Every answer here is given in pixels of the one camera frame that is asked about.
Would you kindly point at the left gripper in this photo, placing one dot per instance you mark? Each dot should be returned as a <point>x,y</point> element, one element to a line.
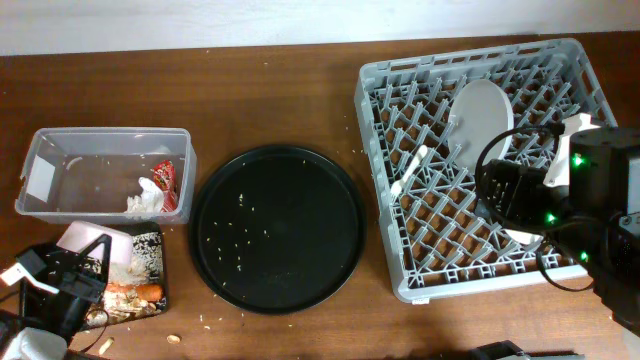
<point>84,287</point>

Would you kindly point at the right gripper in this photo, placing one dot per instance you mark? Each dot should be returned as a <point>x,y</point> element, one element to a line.
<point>525,184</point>

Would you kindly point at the white cup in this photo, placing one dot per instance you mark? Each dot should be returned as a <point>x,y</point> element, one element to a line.
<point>523,238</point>

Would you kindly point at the white tissue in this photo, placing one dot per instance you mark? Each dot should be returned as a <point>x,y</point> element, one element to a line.
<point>151,199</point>

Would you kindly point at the orange carrot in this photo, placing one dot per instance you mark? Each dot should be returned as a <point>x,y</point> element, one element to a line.
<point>147,292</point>

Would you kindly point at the red snack wrapper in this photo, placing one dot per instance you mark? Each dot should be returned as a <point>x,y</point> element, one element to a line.
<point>164,177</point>

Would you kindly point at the light grey plate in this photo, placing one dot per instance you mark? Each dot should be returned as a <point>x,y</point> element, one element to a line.
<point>480,112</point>

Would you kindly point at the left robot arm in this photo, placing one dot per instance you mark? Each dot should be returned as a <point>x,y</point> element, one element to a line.
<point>24,336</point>

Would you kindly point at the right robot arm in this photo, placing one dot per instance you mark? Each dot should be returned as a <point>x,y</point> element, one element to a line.
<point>585,205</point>

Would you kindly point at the grey dishwasher rack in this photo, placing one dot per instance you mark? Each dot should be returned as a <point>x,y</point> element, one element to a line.
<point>439,240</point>

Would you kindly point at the spilled food scraps pile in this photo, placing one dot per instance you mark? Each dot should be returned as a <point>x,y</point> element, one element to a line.
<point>135,285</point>

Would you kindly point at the black rectangular tray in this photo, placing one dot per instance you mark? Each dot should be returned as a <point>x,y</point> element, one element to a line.
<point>155,235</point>

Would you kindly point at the clear plastic bin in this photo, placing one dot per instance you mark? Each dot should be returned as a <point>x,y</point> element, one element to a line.
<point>88,173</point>

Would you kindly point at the peanut shell on table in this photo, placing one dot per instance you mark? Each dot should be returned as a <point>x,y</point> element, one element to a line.
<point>106,346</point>

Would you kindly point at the peanut on table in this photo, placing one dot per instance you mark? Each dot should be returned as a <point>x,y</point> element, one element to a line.
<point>173,339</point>

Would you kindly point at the white plastic spoon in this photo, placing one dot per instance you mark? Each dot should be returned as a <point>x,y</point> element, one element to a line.
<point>398,186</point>

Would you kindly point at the round black tray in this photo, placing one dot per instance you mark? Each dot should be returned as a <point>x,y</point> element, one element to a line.
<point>277,230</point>

